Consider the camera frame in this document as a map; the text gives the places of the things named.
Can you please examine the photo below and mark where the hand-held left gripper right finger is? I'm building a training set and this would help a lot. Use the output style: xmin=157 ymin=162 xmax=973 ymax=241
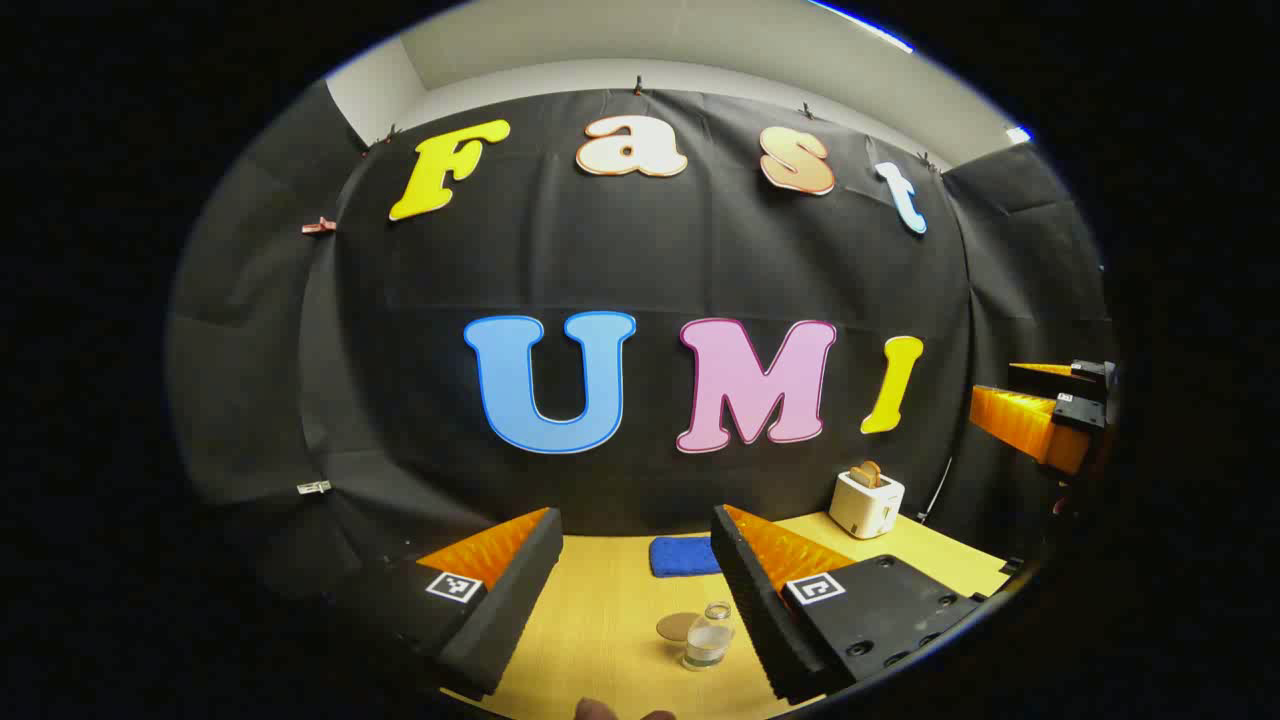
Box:
xmin=711 ymin=504 xmax=986 ymax=706

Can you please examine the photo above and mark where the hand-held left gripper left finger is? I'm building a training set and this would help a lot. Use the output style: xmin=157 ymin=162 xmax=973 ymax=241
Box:
xmin=335 ymin=507 xmax=564 ymax=701

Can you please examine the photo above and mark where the clear plastic water bottle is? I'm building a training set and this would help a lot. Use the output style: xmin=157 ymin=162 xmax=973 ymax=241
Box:
xmin=682 ymin=601 xmax=736 ymax=671

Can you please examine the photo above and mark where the blue folded towel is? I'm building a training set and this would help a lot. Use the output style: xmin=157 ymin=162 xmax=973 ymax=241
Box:
xmin=648 ymin=536 xmax=723 ymax=579

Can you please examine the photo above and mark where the white toaster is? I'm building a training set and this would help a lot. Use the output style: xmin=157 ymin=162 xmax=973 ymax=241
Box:
xmin=829 ymin=468 xmax=906 ymax=540

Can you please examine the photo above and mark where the black backdrop cloth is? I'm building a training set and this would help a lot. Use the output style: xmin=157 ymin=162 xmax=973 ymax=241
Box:
xmin=165 ymin=80 xmax=1116 ymax=601

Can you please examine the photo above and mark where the white power cable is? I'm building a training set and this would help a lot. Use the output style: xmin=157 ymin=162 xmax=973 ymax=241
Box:
xmin=920 ymin=456 xmax=954 ymax=523

